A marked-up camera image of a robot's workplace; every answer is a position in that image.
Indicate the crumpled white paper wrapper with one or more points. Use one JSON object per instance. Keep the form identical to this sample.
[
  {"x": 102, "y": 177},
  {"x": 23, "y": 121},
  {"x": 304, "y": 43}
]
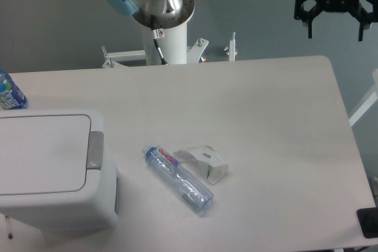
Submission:
[{"x": 211, "y": 165}]

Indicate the clear empty plastic bottle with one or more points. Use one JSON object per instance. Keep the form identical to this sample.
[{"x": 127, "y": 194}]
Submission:
[{"x": 180, "y": 180}]

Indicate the white frame at right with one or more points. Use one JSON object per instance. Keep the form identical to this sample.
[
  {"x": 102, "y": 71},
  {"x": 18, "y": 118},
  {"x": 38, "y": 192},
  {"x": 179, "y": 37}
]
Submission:
[{"x": 365, "y": 102}]

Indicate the white push-button trash can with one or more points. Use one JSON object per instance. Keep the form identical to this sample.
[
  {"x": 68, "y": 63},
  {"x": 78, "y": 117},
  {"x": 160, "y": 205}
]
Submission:
[{"x": 57, "y": 172}]

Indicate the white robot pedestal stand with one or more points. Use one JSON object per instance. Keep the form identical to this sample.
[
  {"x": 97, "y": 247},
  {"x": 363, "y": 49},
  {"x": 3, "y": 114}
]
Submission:
[{"x": 162, "y": 46}]

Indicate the black device at table edge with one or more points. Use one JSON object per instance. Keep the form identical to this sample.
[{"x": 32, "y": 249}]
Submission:
[{"x": 368, "y": 222}]

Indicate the blue labelled water bottle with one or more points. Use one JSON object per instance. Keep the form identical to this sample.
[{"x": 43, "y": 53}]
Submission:
[{"x": 12, "y": 98}]

